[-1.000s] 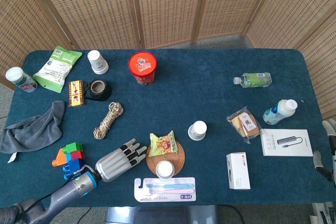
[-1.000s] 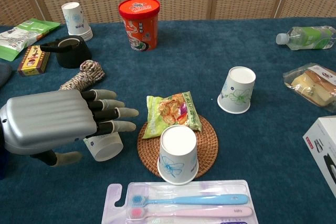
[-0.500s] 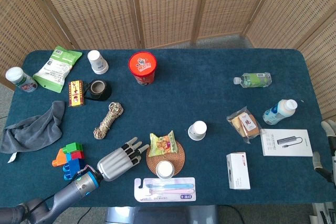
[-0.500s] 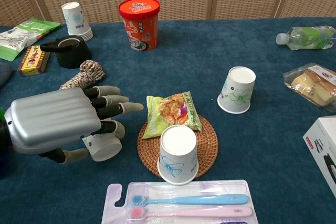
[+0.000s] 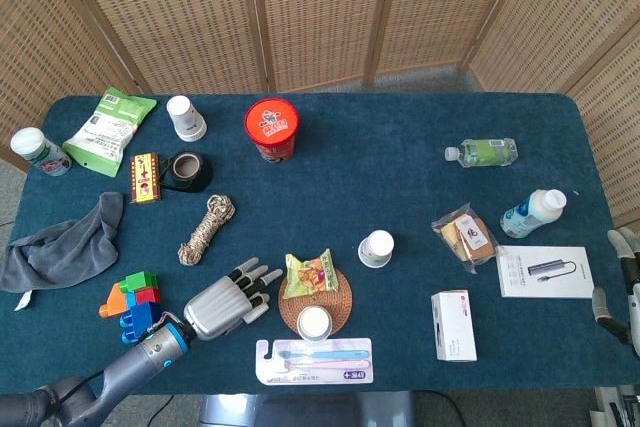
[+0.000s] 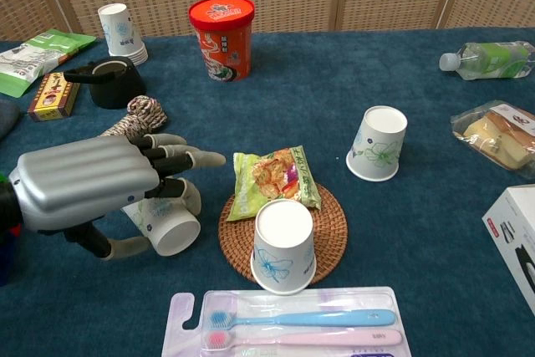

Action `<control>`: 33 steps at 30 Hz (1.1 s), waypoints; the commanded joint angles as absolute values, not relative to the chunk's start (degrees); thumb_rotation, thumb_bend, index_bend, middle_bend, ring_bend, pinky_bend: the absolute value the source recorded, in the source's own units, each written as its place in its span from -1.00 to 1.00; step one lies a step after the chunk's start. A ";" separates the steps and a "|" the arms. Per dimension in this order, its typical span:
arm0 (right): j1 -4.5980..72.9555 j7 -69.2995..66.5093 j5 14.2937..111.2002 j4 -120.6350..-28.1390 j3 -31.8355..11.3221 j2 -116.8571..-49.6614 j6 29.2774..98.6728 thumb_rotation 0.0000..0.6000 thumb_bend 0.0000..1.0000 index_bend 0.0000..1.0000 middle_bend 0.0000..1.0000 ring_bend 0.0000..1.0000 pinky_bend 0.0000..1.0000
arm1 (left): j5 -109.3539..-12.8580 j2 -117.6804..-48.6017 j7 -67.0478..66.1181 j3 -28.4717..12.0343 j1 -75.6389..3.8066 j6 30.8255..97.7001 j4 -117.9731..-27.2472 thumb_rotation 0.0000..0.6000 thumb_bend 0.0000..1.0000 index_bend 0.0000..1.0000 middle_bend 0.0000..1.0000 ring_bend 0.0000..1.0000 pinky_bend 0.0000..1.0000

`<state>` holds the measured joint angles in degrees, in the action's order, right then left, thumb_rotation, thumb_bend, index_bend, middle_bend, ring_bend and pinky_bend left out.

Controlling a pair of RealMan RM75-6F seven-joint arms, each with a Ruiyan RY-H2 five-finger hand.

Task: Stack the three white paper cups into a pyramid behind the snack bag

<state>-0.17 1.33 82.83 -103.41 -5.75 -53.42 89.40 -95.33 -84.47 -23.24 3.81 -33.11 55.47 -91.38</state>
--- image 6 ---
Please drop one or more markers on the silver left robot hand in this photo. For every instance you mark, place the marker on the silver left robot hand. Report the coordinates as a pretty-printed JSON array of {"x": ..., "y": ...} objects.
[{"x": 83, "y": 181}]

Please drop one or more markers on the paper cup green fern print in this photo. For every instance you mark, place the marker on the paper cup green fern print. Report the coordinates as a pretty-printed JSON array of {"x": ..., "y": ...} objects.
[{"x": 175, "y": 236}]

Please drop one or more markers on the paper cup blue flower print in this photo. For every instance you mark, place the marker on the paper cup blue flower print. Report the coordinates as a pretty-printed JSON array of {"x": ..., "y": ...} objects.
[{"x": 284, "y": 256}]

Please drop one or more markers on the paper cup green flower print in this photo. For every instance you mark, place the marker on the paper cup green flower print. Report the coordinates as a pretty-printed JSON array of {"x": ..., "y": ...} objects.
[{"x": 378, "y": 148}]

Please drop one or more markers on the paper cups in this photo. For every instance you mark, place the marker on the paper cups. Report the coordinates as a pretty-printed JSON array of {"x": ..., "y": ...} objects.
[{"x": 121, "y": 35}]

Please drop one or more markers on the yellow red small box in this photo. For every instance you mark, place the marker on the yellow red small box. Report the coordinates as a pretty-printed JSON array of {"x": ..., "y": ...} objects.
[{"x": 52, "y": 98}]

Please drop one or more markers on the black tape roll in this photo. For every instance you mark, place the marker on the black tape roll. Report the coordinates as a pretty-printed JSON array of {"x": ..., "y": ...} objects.
[{"x": 115, "y": 89}]

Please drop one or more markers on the colourful toy building blocks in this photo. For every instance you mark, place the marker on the colourful toy building blocks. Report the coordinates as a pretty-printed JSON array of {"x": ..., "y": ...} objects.
[{"x": 6, "y": 265}]

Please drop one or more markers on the green white snack bag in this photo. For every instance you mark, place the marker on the green white snack bag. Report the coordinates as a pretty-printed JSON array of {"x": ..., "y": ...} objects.
[{"x": 37, "y": 60}]

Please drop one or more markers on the toothbrush blister pack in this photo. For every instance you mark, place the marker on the toothbrush blister pack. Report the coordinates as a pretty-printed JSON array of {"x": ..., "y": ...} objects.
[{"x": 184, "y": 332}]

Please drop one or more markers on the green chips packet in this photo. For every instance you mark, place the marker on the green chips packet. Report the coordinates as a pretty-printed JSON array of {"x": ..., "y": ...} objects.
[{"x": 271, "y": 181}]

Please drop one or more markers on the red instant noodle tub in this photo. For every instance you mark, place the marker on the red instant noodle tub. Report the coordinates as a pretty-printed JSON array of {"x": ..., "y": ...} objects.
[{"x": 223, "y": 43}]

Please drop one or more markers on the round woven coaster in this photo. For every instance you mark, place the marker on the round woven coaster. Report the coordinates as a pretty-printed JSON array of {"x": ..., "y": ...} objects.
[{"x": 330, "y": 231}]

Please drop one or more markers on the blue toothbrush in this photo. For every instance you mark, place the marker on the blue toothbrush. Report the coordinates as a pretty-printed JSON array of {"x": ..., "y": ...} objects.
[{"x": 313, "y": 318}]

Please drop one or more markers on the pink toothbrush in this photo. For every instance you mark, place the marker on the pink toothbrush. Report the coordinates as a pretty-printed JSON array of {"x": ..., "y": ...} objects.
[{"x": 326, "y": 338}]

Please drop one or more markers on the packaged bread slices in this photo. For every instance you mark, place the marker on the packaged bread slices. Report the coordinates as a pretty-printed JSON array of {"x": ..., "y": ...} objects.
[{"x": 497, "y": 135}]

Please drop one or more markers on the clear bottle green label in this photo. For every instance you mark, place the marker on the clear bottle green label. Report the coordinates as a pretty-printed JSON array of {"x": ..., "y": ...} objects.
[{"x": 493, "y": 60}]

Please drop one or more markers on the white cardboard box red logo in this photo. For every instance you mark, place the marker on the white cardboard box red logo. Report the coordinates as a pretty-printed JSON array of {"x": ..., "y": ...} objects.
[{"x": 518, "y": 231}]

